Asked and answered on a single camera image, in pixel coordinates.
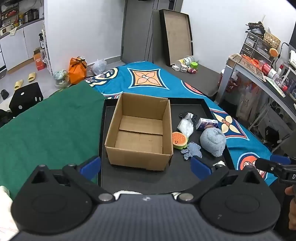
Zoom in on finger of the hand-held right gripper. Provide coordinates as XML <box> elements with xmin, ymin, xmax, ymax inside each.
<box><xmin>269</xmin><ymin>155</ymin><xmax>292</xmax><ymax>164</ymax></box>
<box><xmin>255</xmin><ymin>158</ymin><xmax>281</xmax><ymax>174</ymax></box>

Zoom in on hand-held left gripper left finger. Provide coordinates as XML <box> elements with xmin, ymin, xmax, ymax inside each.
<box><xmin>30</xmin><ymin>156</ymin><xmax>115</xmax><ymax>204</ymax></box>

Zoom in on burger plush toy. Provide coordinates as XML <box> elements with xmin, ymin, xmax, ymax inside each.
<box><xmin>172</xmin><ymin>132</ymin><xmax>188</xmax><ymax>150</ymax></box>

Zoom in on brown cardboard box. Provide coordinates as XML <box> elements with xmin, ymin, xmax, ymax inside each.
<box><xmin>105</xmin><ymin>92</ymin><xmax>174</xmax><ymax>172</ymax></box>

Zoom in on grey door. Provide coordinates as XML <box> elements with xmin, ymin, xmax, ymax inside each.
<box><xmin>121</xmin><ymin>0</ymin><xmax>154</xmax><ymax>64</ymax></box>

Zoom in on white plastic shopping bag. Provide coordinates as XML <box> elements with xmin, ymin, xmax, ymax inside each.
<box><xmin>92</xmin><ymin>59</ymin><xmax>107</xmax><ymax>76</ymax></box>

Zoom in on white wire rack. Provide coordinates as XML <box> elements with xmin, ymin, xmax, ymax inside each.
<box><xmin>39</xmin><ymin>23</ymin><xmax>54</xmax><ymax>76</ymax></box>

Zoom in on dark crumpled object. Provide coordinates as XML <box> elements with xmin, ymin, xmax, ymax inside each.
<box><xmin>245</xmin><ymin>21</ymin><xmax>265</xmax><ymax>35</ymax></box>

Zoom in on black beaded hair tie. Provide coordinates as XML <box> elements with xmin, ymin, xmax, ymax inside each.
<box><xmin>179</xmin><ymin>112</ymin><xmax>197</xmax><ymax>121</ymax></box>

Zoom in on grey plush toy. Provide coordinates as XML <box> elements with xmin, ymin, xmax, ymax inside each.
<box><xmin>200</xmin><ymin>127</ymin><xmax>227</xmax><ymax>157</ymax></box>

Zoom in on beige tote bag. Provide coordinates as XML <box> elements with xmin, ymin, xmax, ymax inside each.
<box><xmin>238</xmin><ymin>85</ymin><xmax>262</xmax><ymax>121</ymax></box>

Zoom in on clear bag green contents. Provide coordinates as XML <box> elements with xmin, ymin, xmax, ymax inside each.
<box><xmin>54</xmin><ymin>70</ymin><xmax>70</xmax><ymax>88</ymax></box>

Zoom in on grey metal desk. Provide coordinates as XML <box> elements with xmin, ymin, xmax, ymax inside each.
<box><xmin>214</xmin><ymin>54</ymin><xmax>296</xmax><ymax>151</ymax></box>

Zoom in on orange gift bag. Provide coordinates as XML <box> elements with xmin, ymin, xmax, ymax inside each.
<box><xmin>68</xmin><ymin>56</ymin><xmax>88</xmax><ymax>85</ymax></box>

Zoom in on large brown-bottomed black tray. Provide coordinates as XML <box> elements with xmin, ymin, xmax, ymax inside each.
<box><xmin>159</xmin><ymin>9</ymin><xmax>193</xmax><ymax>66</ymax></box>

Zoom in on dark clothes pile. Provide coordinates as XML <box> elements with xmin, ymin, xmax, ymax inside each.
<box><xmin>0</xmin><ymin>109</ymin><xmax>14</xmax><ymax>128</ymax></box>

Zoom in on red snack packet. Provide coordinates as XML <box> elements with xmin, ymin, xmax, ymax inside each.
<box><xmin>242</xmin><ymin>54</ymin><xmax>262</xmax><ymax>67</ymax></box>

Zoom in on wicker basket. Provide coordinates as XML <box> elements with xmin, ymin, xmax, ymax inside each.
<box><xmin>264</xmin><ymin>31</ymin><xmax>281</xmax><ymax>49</ymax></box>

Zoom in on purple tissue pack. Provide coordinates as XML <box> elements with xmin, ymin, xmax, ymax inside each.
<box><xmin>196</xmin><ymin>117</ymin><xmax>219</xmax><ymax>131</ymax></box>

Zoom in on red basket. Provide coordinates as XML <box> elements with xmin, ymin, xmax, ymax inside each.
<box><xmin>225</xmin><ymin>74</ymin><xmax>242</xmax><ymax>93</ymax></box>

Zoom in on patterned desk mat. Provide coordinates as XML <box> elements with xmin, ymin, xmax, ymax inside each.
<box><xmin>229</xmin><ymin>54</ymin><xmax>273</xmax><ymax>80</ymax></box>

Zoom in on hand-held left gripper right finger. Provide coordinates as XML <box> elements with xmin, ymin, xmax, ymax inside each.
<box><xmin>177</xmin><ymin>156</ymin><xmax>263</xmax><ymax>204</ymax></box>

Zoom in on blue patterned blanket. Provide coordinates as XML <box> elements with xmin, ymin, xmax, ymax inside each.
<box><xmin>85</xmin><ymin>61</ymin><xmax>278</xmax><ymax>186</ymax></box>

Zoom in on row of kitchen bottles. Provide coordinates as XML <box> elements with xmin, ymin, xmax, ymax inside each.
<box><xmin>0</xmin><ymin>0</ymin><xmax>45</xmax><ymax>30</ymax></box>

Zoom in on black cube stool white dots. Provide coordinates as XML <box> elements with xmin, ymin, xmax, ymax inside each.
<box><xmin>9</xmin><ymin>82</ymin><xmax>44</xmax><ymax>117</ymax></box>

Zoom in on green white packet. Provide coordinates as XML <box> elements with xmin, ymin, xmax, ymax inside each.
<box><xmin>266</xmin><ymin>76</ymin><xmax>287</xmax><ymax>96</ymax></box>

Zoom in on clear bottle red label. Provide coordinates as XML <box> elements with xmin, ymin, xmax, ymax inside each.
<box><xmin>259</xmin><ymin>60</ymin><xmax>281</xmax><ymax>80</ymax></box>

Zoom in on clear drawer organizer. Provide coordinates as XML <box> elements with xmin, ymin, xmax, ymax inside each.
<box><xmin>240</xmin><ymin>31</ymin><xmax>272</xmax><ymax>62</ymax></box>

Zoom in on person's right hand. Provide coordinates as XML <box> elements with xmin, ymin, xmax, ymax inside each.
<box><xmin>285</xmin><ymin>185</ymin><xmax>296</xmax><ymax>232</ymax></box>

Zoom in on blue knitted cloth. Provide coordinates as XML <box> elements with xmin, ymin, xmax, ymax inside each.
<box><xmin>181</xmin><ymin>142</ymin><xmax>202</xmax><ymax>161</ymax></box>

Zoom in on white kitchen cabinet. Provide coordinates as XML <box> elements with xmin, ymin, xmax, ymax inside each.
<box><xmin>0</xmin><ymin>20</ymin><xmax>45</xmax><ymax>71</ymax></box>

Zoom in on orange cardboard carton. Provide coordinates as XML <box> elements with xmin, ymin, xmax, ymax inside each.
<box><xmin>33</xmin><ymin>48</ymin><xmax>46</xmax><ymax>70</ymax></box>

